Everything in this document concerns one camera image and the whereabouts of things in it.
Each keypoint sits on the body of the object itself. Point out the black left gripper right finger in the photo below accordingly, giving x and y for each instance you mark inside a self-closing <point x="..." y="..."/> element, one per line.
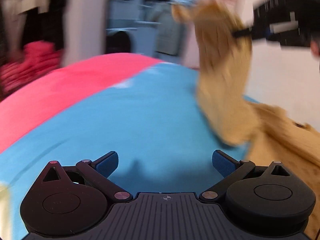
<point x="266" y="201"/>

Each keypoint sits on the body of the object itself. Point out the dark hanging clothes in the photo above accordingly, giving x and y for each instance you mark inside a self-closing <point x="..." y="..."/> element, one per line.
<point x="27" y="21"/>

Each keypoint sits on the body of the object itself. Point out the lower grey washing machine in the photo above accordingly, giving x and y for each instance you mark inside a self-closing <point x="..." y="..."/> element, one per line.
<point x="147" y="29"/>

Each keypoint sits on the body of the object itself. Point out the blue and pink bedsheet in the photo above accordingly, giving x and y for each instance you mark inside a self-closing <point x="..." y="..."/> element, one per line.
<point x="140" y="107"/>

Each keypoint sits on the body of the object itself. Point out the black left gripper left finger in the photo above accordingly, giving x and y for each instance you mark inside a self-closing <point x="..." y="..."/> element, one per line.
<point x="68" y="200"/>

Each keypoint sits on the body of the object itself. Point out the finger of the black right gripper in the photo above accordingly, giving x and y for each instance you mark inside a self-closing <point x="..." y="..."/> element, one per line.
<point x="242" y="32"/>

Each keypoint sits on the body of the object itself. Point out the mustard cable-knit sweater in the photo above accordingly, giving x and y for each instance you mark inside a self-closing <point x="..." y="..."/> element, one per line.
<point x="272" y="136"/>

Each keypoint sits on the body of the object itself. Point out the red clothes pile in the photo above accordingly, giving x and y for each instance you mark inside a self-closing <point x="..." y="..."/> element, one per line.
<point x="40" y="58"/>

